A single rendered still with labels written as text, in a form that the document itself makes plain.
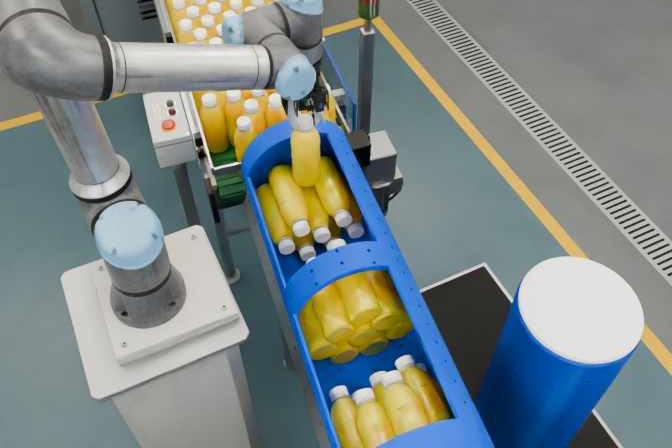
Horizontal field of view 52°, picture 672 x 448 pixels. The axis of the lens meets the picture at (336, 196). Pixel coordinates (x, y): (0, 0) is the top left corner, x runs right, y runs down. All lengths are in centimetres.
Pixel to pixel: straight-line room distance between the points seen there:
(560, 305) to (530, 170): 175
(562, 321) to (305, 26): 86
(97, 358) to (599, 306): 109
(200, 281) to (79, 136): 41
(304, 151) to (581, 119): 230
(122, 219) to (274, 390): 145
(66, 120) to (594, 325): 117
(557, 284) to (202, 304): 81
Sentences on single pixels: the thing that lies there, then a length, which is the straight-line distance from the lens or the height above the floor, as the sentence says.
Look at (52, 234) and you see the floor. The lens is 323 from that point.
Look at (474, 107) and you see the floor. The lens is 360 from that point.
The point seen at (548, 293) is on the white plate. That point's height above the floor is 104.
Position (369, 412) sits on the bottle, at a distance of 136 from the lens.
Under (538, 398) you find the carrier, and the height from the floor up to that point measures 82.
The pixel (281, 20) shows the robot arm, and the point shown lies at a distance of 129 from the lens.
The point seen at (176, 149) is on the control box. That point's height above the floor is 106.
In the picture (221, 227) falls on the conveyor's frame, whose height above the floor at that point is 36.
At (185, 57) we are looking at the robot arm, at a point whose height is 172.
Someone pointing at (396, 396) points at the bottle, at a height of 118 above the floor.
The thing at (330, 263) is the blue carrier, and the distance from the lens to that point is 141.
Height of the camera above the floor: 239
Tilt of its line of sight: 50 degrees down
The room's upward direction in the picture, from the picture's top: straight up
